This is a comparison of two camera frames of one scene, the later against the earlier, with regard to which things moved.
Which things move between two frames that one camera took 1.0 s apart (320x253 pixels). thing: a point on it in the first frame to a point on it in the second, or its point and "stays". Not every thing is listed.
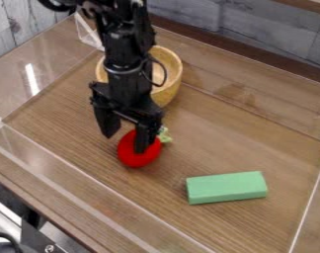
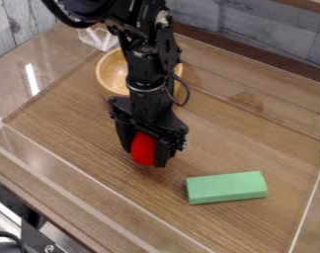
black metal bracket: [35, 241] stays
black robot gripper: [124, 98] to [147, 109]
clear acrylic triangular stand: [87, 35] stays
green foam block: [226, 188] stays
